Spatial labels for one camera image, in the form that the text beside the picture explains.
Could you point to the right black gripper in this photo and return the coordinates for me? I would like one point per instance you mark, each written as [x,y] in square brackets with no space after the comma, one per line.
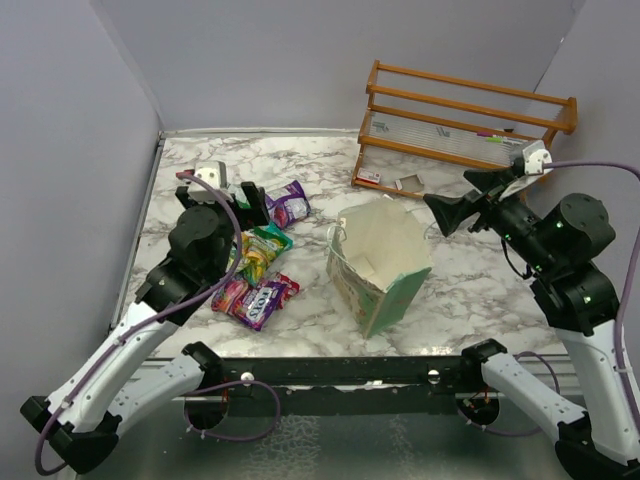
[451,211]

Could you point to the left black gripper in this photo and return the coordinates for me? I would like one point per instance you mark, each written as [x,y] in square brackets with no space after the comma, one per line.
[257,213]

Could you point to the purple snack packet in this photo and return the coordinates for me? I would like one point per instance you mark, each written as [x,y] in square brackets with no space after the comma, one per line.
[287,205]

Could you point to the green yellow candy packet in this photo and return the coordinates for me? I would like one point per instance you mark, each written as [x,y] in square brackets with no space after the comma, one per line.
[255,259]

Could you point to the green white paper bag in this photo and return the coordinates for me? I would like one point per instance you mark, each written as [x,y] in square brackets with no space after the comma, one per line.
[378,260]

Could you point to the purple Fox's candy packet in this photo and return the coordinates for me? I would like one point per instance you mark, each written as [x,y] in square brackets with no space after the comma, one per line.
[251,305]

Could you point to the green snack packet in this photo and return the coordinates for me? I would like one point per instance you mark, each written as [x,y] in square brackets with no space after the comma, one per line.
[236,191]

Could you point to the teal Fox's candy packet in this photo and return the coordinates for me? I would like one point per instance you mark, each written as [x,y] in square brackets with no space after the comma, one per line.
[277,240]

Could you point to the red snack packet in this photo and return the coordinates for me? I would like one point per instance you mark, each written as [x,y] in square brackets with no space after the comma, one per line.
[291,289]

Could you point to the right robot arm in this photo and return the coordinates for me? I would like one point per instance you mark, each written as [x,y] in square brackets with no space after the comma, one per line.
[599,440]

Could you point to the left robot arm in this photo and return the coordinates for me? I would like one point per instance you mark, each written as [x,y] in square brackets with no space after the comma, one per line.
[84,419]

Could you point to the open white small box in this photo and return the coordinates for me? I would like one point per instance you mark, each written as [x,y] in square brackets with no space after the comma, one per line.
[411,183]

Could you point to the markers on shelf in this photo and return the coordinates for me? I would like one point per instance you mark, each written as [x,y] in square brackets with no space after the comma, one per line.
[501,139]

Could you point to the wooden shelf rack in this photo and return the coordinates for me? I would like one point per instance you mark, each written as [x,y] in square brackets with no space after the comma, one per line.
[414,117]

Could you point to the red white small box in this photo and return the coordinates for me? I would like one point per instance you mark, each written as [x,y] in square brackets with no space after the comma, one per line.
[368,176]

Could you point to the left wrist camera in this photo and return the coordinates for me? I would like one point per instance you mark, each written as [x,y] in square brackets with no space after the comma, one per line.
[213,174]

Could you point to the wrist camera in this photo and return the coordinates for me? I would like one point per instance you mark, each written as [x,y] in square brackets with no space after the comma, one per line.
[213,174]
[529,162]

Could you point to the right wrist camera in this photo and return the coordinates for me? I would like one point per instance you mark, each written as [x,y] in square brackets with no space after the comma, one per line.
[529,162]

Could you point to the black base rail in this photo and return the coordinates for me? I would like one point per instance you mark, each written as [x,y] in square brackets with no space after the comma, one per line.
[339,386]

